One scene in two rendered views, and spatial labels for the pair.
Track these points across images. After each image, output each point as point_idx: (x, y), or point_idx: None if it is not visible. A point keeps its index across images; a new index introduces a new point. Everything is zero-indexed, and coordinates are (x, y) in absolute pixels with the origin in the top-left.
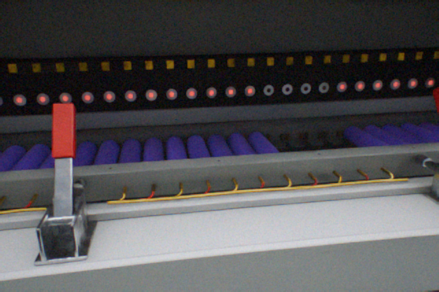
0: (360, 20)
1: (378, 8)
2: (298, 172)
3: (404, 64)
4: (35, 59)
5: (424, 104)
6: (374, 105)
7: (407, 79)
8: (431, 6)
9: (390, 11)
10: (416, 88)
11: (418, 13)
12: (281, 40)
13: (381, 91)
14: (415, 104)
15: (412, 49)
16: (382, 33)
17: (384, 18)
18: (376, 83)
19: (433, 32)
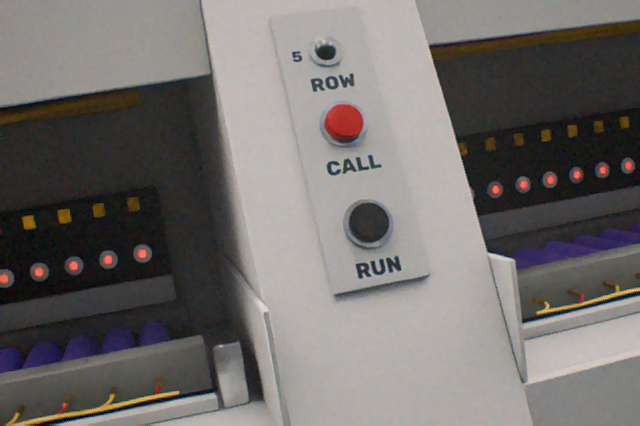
0: (10, 165)
1: (44, 139)
2: None
3: (45, 233)
4: None
5: (107, 300)
6: (4, 315)
7: (61, 260)
8: (143, 122)
9: (67, 142)
10: (85, 272)
11: (121, 137)
12: None
13: (17, 288)
14: (87, 303)
15: (51, 205)
16: (53, 180)
17: (56, 154)
18: (1, 276)
19: (152, 166)
